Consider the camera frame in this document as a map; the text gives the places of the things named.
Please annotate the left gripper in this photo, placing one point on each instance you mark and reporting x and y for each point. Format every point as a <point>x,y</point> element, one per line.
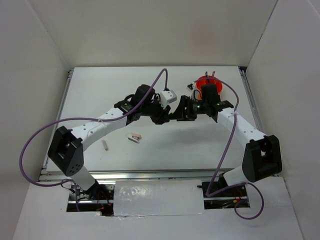
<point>162,116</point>

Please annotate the white foam cover panel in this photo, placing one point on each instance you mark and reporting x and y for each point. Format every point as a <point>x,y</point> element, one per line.
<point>158,198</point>

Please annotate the blue pen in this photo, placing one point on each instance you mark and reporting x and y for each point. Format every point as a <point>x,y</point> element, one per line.
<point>207,76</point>

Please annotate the aluminium table frame rail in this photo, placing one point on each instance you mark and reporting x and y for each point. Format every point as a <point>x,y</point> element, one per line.
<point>172,150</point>

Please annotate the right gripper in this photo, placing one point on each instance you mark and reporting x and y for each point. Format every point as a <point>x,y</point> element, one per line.
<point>183,114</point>

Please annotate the orange round organizer container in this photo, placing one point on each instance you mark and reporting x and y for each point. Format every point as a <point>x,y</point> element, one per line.
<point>203,80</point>

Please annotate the beige small eraser stick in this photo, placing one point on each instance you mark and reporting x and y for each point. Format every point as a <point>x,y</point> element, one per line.
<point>105,145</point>

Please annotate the black yellow highlighter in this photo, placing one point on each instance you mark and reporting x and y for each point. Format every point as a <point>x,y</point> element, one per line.
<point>172,116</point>

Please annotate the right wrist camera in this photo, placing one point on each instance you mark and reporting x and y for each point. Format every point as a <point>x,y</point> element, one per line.
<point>193,87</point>

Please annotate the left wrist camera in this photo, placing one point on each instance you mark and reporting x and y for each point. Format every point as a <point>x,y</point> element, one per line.
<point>167,97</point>

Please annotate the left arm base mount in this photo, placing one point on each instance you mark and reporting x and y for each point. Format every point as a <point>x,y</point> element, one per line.
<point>101,201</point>

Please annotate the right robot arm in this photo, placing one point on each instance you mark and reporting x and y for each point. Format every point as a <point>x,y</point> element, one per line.
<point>262,153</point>

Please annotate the pink white mini stapler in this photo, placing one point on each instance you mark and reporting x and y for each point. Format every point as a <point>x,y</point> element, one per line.
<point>134,137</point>

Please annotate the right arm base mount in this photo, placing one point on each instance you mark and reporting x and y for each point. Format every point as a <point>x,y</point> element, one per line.
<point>226,199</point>

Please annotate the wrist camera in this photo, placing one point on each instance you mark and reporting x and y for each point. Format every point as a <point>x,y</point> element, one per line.
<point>193,87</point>
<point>167,97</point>

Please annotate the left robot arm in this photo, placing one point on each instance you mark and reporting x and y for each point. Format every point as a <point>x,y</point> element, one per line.
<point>68,145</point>

